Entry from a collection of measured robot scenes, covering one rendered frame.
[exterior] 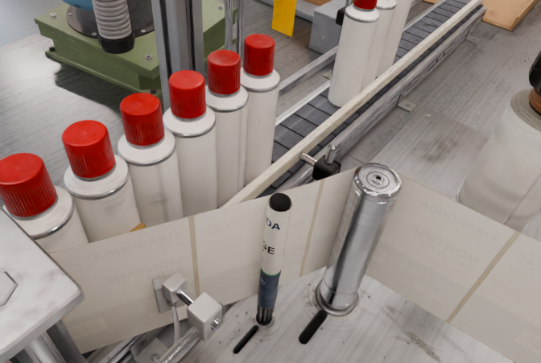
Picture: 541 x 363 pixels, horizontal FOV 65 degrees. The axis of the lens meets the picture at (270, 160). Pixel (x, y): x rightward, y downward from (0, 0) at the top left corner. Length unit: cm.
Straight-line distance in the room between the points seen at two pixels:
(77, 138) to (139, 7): 56
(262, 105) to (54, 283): 34
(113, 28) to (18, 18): 73
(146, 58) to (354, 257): 54
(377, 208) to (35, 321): 24
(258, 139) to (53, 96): 46
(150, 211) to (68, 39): 54
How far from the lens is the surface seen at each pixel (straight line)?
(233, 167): 49
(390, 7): 71
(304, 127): 68
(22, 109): 85
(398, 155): 67
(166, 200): 42
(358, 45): 67
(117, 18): 44
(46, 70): 95
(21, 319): 19
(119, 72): 84
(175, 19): 55
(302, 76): 65
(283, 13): 52
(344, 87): 71
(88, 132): 35
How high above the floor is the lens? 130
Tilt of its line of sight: 43 degrees down
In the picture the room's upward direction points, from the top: 6 degrees clockwise
